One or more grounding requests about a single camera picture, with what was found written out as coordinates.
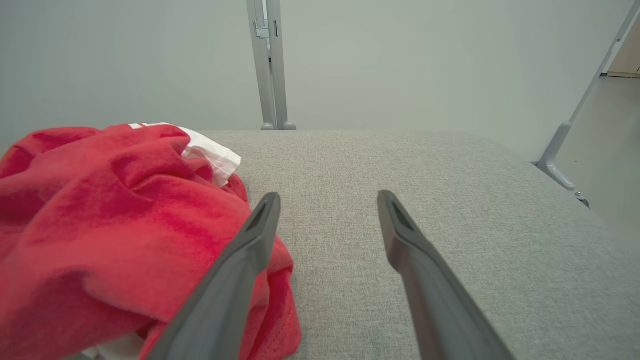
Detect grey metal frame leg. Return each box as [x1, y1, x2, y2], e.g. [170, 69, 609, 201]
[537, 0, 640, 208]

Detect grey partition post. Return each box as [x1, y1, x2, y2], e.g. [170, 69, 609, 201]
[266, 0, 297, 131]
[246, 0, 277, 131]

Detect red jersey with number 23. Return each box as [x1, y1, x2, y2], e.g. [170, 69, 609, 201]
[0, 122, 303, 360]

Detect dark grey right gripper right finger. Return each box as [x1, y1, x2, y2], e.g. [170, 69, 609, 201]
[377, 190, 516, 360]

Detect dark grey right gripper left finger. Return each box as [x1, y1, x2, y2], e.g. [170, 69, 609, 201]
[145, 192, 282, 360]

